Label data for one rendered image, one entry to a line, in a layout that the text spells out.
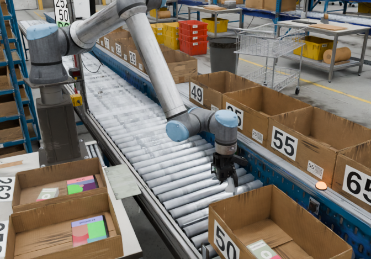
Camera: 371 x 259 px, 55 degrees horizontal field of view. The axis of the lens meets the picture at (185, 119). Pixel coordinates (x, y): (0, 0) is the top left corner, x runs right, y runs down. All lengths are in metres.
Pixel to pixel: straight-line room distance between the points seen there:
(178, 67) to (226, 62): 2.89
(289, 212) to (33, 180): 1.17
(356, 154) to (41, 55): 1.49
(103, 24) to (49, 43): 0.29
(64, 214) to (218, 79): 1.39
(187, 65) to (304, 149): 1.42
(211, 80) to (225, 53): 3.11
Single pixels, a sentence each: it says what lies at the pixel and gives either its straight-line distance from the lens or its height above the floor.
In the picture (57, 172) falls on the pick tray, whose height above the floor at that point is 0.81.
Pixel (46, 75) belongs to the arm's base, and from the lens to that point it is 1.88.
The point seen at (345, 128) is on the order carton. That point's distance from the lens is 1.81.
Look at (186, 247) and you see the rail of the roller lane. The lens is 1.42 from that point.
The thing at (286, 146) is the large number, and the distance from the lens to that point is 1.67.
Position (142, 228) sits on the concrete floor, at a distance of 2.66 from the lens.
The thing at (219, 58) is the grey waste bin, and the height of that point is 0.39.
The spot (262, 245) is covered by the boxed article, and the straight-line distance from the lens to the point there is 1.37.
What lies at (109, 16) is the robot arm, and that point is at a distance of 1.70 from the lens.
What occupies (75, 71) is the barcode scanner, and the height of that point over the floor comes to 1.08.
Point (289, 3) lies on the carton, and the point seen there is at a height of 0.95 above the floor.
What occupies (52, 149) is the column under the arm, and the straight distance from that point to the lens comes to 2.01.
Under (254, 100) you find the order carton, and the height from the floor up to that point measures 0.97.
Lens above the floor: 1.71
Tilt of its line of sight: 23 degrees down
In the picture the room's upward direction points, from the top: 1 degrees counter-clockwise
